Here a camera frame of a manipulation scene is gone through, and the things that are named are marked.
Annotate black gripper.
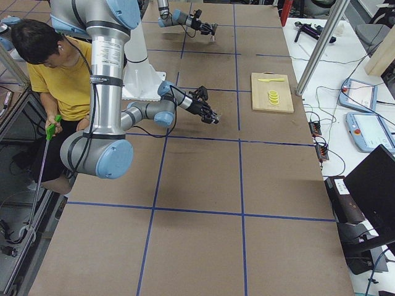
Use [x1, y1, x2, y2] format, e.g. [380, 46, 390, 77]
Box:
[191, 18, 217, 36]
[186, 98, 217, 124]

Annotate steel double jigger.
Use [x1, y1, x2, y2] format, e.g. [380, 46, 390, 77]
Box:
[210, 23, 218, 42]

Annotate clear glass cup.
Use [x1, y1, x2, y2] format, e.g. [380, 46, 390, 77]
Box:
[211, 114, 221, 124]

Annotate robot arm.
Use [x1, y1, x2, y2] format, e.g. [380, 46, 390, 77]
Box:
[51, 1, 219, 179]
[157, 0, 218, 36]

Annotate wooden cutting board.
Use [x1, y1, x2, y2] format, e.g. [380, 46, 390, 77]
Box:
[251, 73, 294, 113]

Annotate yellow plastic knife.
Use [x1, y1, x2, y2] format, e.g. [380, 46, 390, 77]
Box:
[257, 78, 285, 83]

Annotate red cylinder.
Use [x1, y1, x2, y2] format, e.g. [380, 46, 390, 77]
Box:
[280, 0, 293, 27]

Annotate black tripod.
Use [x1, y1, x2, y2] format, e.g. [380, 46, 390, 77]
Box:
[294, 22, 324, 43]

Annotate person in yellow shirt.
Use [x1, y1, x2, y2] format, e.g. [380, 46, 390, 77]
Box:
[11, 18, 92, 195]

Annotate far teach pendant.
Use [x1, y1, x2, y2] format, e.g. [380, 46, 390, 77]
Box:
[338, 78, 378, 112]

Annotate teach pendant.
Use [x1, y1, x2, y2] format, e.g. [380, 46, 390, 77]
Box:
[338, 78, 378, 112]
[346, 112, 394, 154]

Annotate green reacher grabber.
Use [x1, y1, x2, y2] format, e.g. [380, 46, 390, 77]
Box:
[19, 115, 62, 240]

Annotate near teach pendant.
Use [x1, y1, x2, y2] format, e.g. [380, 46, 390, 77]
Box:
[346, 112, 394, 154]

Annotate grey chair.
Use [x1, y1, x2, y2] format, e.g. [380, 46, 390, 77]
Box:
[355, 4, 394, 56]

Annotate black box device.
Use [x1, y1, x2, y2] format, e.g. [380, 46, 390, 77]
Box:
[325, 176, 365, 225]

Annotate black monitor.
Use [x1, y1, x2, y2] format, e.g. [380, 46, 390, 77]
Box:
[344, 144, 394, 235]

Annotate wooden plank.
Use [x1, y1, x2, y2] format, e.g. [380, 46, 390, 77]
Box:
[365, 27, 395, 76]

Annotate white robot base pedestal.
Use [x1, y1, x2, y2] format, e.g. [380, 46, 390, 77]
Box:
[122, 18, 167, 102]

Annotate aluminium frame post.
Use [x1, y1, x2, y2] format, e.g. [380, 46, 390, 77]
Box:
[296, 0, 350, 96]

